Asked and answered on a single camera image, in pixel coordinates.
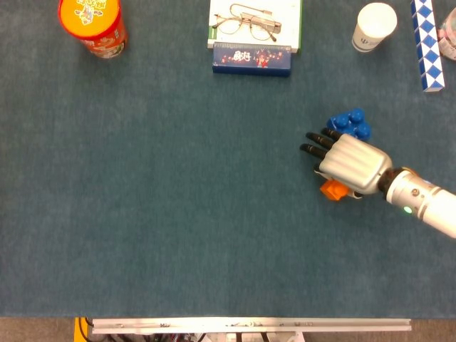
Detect orange one-stud building block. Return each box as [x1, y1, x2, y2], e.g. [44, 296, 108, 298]
[319, 180, 348, 203]

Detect yellow frame part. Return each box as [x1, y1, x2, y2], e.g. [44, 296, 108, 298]
[73, 316, 90, 342]

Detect metal frame eyeglasses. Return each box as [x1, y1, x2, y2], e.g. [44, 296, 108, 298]
[212, 4, 282, 43]

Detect blue four-stud building block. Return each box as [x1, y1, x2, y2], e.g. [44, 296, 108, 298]
[326, 108, 372, 142]

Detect blue printed rectangular box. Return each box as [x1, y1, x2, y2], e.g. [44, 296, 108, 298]
[212, 41, 292, 78]

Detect white paper cup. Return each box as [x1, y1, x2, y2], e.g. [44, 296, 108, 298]
[351, 2, 398, 53]

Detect aluminium rail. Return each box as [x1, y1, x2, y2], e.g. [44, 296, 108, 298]
[91, 318, 413, 335]

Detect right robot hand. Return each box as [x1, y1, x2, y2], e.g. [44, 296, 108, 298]
[299, 128, 394, 200]

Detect blue white snake puzzle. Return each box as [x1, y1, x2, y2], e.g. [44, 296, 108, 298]
[410, 0, 446, 93]

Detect red instant noodle cup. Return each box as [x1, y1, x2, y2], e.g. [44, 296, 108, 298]
[58, 0, 128, 60]

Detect white green book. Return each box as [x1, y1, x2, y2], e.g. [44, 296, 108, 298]
[207, 0, 304, 54]

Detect teal felt table mat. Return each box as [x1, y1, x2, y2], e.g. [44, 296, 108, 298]
[0, 0, 456, 318]

